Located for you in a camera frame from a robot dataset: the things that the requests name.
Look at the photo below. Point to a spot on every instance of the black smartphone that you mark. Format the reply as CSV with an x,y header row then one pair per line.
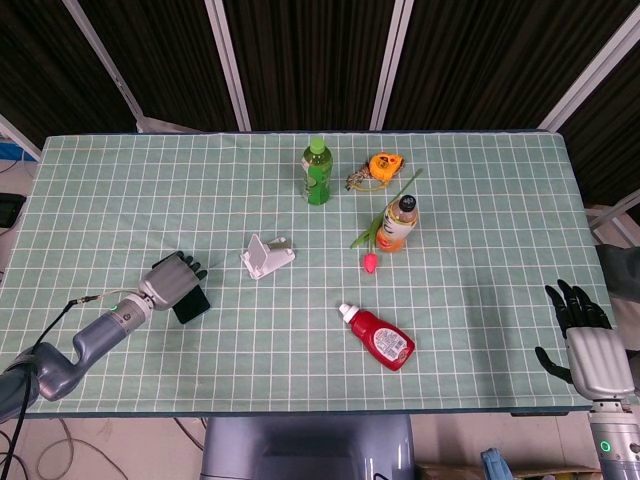
x,y
192,307

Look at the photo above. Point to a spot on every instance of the white frame post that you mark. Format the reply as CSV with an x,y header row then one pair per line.
x,y
227,60
102,55
590,75
392,60

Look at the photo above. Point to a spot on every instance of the blue cloth item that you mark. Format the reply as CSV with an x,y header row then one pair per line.
x,y
496,465

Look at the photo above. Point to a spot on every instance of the white frame bracket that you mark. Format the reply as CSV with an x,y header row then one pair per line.
x,y
612,220

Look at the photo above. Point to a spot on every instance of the cardboard box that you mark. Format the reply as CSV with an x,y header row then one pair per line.
x,y
550,473

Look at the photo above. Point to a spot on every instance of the white folding phone stand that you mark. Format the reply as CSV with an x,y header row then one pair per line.
x,y
260,262

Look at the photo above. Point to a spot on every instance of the grey fabric cover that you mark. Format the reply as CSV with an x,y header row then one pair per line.
x,y
622,270

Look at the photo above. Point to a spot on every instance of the black device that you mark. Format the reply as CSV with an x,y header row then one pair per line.
x,y
10,210

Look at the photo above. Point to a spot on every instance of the orange tape measure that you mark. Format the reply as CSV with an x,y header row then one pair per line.
x,y
385,166

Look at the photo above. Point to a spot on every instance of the white frame bar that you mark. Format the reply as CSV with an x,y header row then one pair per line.
x,y
17,135

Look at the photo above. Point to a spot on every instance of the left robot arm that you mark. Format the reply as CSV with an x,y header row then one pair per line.
x,y
95,340

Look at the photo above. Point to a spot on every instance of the pink artificial tulip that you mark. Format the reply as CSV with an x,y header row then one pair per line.
x,y
370,262

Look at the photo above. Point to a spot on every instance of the green checkered tablecloth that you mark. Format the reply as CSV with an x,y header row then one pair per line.
x,y
300,310

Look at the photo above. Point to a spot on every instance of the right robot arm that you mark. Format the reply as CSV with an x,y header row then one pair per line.
x,y
617,440

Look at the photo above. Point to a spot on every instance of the orange juice bottle black cap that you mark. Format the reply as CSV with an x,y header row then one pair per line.
x,y
395,227

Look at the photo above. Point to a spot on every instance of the green tea bottle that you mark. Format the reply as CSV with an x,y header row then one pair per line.
x,y
317,175

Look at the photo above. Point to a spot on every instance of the red ketchup squeeze bottle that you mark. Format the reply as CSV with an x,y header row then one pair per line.
x,y
382,340

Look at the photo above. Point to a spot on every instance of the grey robot torso base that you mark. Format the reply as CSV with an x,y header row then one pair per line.
x,y
310,447

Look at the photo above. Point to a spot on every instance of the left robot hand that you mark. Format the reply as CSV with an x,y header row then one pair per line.
x,y
167,282

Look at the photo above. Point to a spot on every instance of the black pleated curtain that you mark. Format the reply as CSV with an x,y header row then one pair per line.
x,y
310,50

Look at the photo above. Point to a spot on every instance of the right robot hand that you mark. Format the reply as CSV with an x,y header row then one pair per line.
x,y
597,360

